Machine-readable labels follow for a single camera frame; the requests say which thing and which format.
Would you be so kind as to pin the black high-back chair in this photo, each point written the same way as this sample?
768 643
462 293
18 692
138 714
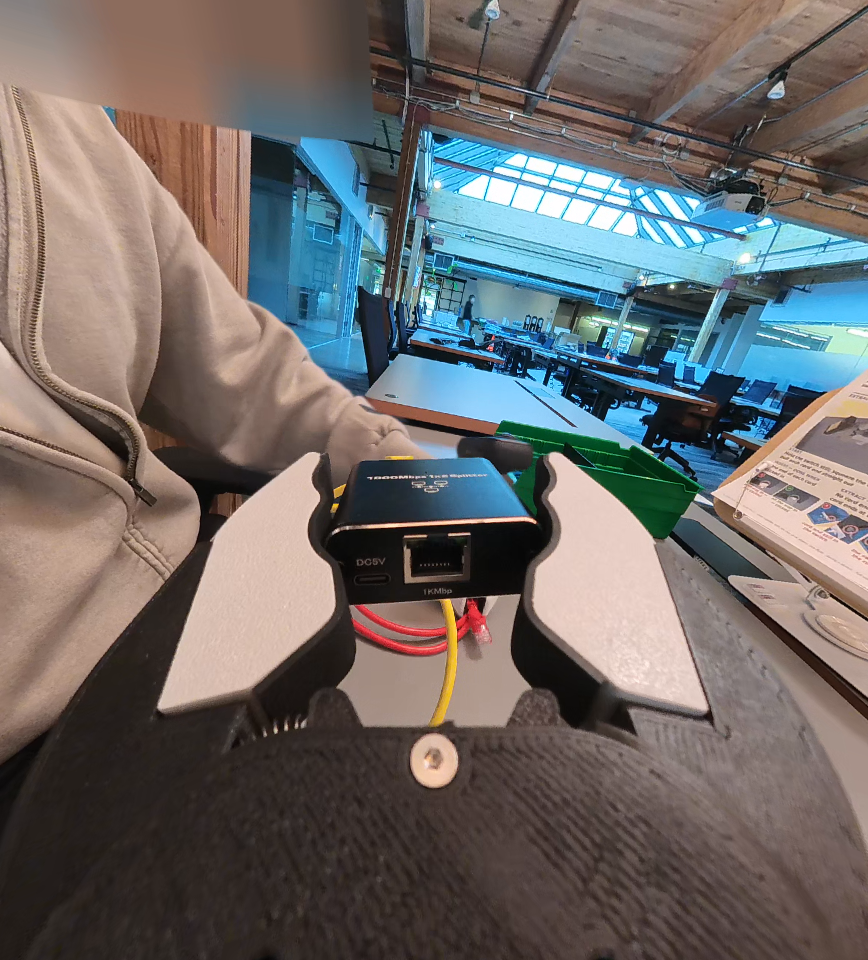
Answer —
375 330

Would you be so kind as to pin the printed instruction sheet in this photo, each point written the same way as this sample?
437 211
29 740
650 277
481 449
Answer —
839 510

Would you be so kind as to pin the black ethernet splitter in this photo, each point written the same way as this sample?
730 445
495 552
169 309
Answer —
434 495

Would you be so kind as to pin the black office chair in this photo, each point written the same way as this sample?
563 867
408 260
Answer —
794 409
693 416

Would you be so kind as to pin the wooden sheet stand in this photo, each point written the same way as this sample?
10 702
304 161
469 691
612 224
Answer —
779 442

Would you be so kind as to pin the white ceiling projector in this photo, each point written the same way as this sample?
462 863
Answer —
730 204

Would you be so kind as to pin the grey desk with wooden edge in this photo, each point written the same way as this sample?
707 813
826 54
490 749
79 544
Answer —
464 390

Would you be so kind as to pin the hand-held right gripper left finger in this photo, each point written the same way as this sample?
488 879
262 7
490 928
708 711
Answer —
253 600

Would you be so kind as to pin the ceiling spot lamp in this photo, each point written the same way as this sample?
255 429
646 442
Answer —
777 88

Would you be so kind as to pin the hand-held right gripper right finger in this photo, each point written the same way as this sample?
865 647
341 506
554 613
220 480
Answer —
614 615

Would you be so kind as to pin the green plastic bin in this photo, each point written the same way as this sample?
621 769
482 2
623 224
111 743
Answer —
629 487

